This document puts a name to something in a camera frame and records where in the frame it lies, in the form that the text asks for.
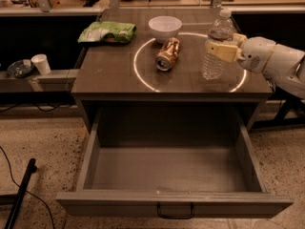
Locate black stand leg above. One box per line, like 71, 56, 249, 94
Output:
5, 158, 37, 229

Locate green chip bag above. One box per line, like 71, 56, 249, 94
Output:
78, 21, 136, 43

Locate clear plastic water bottle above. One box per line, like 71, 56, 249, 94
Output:
201, 9, 234, 80

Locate low side shelf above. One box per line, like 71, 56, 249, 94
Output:
0, 69, 78, 94

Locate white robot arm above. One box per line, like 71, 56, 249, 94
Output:
206, 33, 305, 99

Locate open grey top drawer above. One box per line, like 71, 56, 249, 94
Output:
56, 104, 292, 218

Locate black drawer handle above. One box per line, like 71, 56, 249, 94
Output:
156, 203, 194, 219

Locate white bowl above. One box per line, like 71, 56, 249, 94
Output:
149, 16, 182, 43

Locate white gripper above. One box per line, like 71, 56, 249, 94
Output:
206, 33, 276, 73

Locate dark round plate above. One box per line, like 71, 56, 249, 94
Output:
7, 59, 34, 78

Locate crushed gold soda can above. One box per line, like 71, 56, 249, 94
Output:
155, 37, 181, 72

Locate white paper cup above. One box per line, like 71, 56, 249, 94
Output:
31, 54, 51, 75

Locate black floor cable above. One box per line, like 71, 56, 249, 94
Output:
0, 145, 56, 229

